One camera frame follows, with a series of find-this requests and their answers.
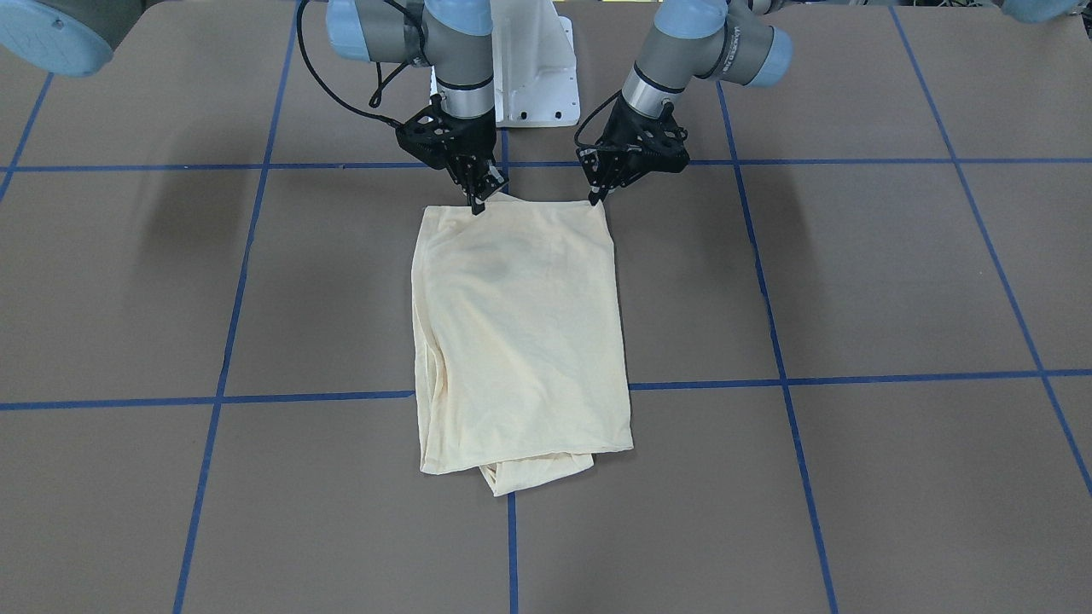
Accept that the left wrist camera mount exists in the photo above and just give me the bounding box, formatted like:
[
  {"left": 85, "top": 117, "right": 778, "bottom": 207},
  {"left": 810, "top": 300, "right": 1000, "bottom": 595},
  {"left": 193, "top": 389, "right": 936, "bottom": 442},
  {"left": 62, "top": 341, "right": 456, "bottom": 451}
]
[{"left": 574, "top": 123, "right": 689, "bottom": 185}]

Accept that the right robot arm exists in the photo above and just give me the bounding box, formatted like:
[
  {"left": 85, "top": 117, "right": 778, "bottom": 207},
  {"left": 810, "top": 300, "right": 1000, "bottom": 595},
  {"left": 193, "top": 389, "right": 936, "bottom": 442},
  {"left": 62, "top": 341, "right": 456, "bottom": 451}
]
[{"left": 1, "top": 1, "right": 508, "bottom": 215}]

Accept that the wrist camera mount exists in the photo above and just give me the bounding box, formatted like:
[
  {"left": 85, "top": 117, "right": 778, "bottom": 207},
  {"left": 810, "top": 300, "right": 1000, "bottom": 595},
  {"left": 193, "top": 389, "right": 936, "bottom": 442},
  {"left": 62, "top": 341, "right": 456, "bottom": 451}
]
[
  {"left": 394, "top": 104, "right": 450, "bottom": 170},
  {"left": 574, "top": 123, "right": 689, "bottom": 185}
]

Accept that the beige long-sleeve printed shirt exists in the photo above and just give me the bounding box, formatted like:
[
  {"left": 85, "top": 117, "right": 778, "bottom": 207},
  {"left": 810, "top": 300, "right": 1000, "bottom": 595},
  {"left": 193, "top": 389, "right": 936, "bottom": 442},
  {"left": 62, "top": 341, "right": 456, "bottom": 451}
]
[{"left": 412, "top": 194, "right": 633, "bottom": 496}]

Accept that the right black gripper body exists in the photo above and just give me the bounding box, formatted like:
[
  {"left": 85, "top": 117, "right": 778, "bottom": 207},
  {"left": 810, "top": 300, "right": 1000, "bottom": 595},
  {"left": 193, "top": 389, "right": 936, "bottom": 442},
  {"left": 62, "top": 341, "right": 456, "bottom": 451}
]
[{"left": 447, "top": 115, "right": 497, "bottom": 172}]

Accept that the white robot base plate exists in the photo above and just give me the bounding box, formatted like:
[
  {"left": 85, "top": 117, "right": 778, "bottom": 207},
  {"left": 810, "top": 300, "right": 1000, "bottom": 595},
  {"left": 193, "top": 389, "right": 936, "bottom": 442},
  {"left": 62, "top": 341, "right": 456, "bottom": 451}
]
[{"left": 430, "top": 0, "right": 581, "bottom": 129}]

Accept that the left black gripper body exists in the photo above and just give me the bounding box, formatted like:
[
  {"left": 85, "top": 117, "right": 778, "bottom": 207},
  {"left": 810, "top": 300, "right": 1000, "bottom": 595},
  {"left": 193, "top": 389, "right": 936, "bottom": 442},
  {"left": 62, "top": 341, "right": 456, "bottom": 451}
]
[{"left": 603, "top": 95, "right": 683, "bottom": 177}]

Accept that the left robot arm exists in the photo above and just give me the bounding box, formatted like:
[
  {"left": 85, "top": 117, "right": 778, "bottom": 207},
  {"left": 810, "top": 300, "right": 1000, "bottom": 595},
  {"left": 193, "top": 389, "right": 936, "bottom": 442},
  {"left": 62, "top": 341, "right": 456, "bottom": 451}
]
[{"left": 573, "top": 1, "right": 1089, "bottom": 206}]

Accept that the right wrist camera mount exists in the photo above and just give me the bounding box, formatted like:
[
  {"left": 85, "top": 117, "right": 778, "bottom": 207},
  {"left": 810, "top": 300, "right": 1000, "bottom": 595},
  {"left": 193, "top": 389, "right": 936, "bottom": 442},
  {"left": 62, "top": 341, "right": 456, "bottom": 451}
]
[{"left": 394, "top": 104, "right": 450, "bottom": 170}]

